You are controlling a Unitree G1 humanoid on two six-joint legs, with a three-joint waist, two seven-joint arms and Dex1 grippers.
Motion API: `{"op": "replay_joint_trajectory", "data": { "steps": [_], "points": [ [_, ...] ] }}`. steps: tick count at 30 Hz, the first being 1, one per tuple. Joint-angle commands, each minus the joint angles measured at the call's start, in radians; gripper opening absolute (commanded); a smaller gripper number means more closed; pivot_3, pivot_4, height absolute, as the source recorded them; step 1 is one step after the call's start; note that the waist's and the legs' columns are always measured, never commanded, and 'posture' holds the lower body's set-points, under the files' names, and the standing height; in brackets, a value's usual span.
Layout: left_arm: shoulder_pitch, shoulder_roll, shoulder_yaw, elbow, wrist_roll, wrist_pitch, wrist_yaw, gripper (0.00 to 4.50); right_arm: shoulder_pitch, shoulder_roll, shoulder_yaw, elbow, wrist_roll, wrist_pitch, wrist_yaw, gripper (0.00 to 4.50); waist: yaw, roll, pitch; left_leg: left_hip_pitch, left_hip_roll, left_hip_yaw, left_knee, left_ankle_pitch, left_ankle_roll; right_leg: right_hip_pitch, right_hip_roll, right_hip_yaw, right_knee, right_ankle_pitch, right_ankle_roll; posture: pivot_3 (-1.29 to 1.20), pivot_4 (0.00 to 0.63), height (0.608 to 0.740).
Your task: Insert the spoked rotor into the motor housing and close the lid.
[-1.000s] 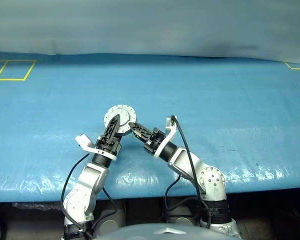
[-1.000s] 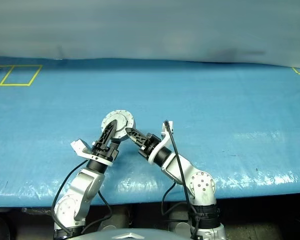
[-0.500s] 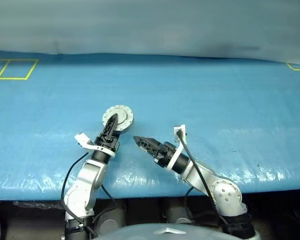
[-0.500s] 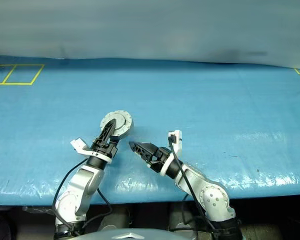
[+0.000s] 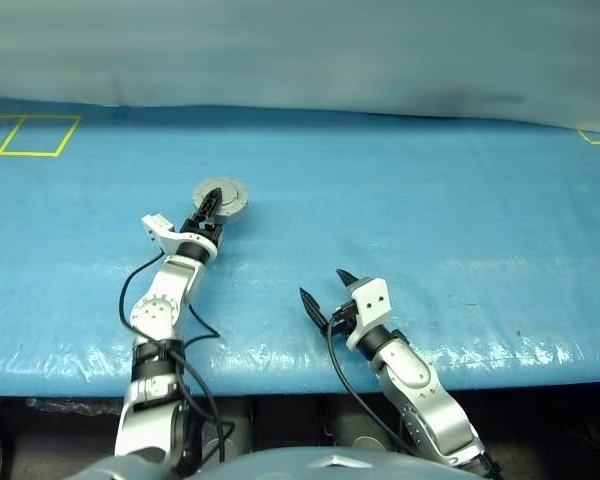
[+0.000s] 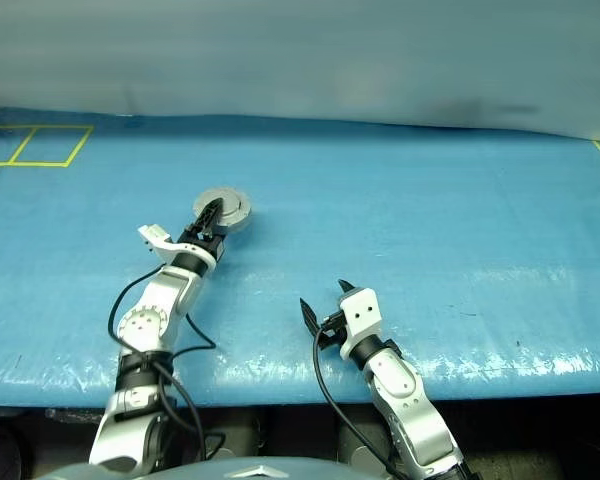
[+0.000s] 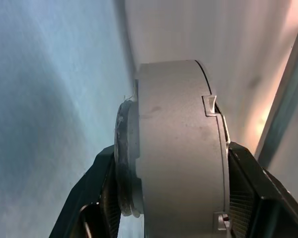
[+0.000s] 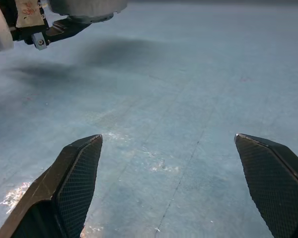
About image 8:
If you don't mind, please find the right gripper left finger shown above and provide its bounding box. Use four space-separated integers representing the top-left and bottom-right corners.
0 134 104 238

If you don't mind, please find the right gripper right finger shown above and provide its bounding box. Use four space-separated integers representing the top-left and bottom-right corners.
234 132 298 238

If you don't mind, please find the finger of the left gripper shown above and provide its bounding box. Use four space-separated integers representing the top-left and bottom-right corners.
30 18 93 52

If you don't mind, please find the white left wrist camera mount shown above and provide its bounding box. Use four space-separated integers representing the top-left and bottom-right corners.
0 0 15 51

